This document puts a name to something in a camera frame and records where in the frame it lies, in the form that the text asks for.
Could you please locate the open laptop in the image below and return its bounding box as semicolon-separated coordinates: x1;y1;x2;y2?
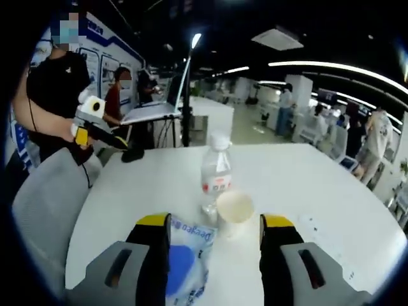
120;60;193;126

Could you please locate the person's black shirt torso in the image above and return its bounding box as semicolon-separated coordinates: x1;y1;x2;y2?
26;50;92;154

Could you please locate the small black object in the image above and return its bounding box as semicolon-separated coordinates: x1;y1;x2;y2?
122;147;147;164

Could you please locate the white paper cup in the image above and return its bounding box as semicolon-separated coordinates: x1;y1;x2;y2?
215;190;255;240

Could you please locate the white tabletop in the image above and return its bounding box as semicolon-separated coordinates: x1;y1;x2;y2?
65;143;408;306

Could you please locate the clear plastic water bottle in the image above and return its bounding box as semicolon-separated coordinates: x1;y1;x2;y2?
200;132;234;221

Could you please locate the grey office chair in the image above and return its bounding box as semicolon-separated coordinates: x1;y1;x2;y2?
11;147;103;299

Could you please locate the ceiling air conditioner unit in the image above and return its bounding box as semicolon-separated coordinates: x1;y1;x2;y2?
251;26;304;51

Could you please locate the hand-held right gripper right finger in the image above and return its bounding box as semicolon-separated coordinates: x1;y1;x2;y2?
259;214;374;306

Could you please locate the black floor lamp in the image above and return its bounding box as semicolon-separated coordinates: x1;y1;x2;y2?
180;33;204;148

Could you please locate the blue and white wall poster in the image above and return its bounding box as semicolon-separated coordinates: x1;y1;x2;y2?
76;11;145;108

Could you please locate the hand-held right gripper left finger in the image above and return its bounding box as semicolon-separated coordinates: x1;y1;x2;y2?
68;212;173;306

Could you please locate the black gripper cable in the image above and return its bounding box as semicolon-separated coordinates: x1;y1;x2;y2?
78;158;94;189

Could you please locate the blue mouse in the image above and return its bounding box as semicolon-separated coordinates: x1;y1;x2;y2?
164;215;220;306

